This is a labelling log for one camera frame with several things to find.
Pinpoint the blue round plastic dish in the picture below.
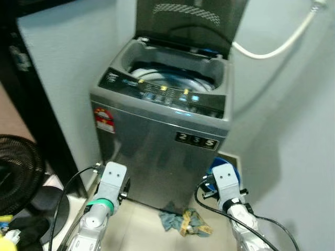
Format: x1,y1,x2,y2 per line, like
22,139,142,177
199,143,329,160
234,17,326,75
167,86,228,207
208,156,242,192

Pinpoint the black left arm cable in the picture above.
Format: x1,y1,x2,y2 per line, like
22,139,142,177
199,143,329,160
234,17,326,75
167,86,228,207
48,165,101,251

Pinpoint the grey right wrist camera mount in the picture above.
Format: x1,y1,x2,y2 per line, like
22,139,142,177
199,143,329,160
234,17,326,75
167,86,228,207
210,162,242,204

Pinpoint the yellow plastic object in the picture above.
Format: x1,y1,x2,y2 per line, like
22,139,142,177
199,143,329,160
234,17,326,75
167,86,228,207
0,230,19,251

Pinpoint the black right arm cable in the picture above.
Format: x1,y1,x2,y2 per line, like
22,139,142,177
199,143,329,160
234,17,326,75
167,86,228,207
195,180,301,251

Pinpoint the steel washer drum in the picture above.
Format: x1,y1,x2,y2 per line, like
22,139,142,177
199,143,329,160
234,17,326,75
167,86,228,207
128,63,218,94

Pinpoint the blue yellow crumpled cloth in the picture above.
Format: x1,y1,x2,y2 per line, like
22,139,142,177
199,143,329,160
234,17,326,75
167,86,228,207
159,207,214,237

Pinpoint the black door frame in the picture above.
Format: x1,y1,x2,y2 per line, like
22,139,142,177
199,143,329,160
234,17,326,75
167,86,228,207
0,0,80,197

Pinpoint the black number label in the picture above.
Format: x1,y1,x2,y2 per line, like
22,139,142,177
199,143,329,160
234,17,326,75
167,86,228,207
175,131,220,152

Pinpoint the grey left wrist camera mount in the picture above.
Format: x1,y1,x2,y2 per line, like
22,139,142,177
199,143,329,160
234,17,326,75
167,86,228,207
98,161,129,204

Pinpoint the white water hose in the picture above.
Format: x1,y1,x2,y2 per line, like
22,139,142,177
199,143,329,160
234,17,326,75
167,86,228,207
231,0,328,60

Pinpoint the grey top-load washing machine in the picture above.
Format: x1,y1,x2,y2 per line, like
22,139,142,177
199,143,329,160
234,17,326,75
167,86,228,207
89,0,250,213

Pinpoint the red energy sticker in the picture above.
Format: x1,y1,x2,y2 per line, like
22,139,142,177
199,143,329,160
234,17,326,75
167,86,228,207
94,107,116,134

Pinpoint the black crumpled cloth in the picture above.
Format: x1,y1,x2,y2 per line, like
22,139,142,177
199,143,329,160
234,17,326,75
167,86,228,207
7,214,51,251

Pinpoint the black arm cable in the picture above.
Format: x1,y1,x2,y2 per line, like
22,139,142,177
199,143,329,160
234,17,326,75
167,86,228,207
195,180,301,251
48,165,101,251

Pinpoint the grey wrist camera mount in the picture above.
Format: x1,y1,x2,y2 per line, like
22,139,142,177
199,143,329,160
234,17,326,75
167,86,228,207
98,161,129,204
210,162,242,204

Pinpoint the black floor fan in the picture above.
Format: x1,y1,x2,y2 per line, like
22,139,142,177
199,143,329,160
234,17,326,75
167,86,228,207
0,134,71,245

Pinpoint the dark tinted washer lid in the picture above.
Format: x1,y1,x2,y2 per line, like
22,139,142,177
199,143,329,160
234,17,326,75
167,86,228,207
135,0,250,59

